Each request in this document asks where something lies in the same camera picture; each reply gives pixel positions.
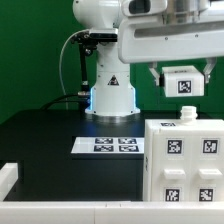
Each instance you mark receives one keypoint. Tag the white marker base sheet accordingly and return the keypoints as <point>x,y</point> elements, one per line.
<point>109,145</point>

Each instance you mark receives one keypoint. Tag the white cabinet body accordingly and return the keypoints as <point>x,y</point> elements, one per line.
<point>188,124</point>

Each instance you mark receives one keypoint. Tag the white cabinet top block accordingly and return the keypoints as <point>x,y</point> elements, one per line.
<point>183,81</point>

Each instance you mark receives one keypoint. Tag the white door panel with peg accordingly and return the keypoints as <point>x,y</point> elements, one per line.
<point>174,167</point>

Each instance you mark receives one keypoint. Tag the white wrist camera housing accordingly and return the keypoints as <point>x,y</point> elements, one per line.
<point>143,7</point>

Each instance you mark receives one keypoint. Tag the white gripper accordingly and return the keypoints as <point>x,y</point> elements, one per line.
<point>148,39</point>

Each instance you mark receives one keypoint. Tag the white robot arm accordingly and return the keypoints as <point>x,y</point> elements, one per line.
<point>113,95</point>

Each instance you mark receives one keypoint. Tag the white front fence rail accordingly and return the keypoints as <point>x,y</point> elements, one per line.
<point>111,213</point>

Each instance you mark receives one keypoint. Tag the black camera stand pole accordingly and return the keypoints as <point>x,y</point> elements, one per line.
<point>85,89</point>

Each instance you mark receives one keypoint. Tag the black camera on stand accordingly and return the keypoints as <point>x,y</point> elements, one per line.
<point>94,35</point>

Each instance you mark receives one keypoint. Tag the white left fence block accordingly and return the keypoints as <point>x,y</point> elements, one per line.
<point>8,177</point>

